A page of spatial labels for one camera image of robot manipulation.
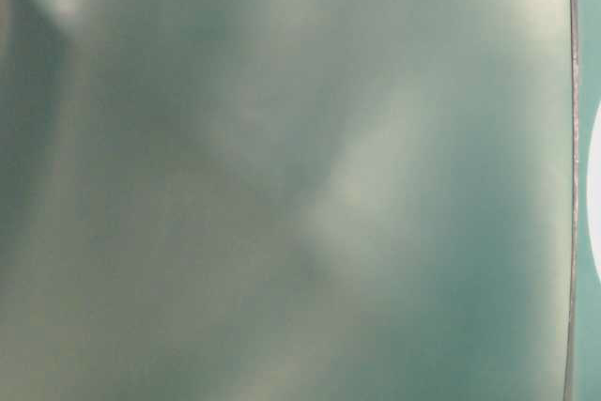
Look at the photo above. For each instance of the white round bowl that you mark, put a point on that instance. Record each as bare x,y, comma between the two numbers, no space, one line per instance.
593,193

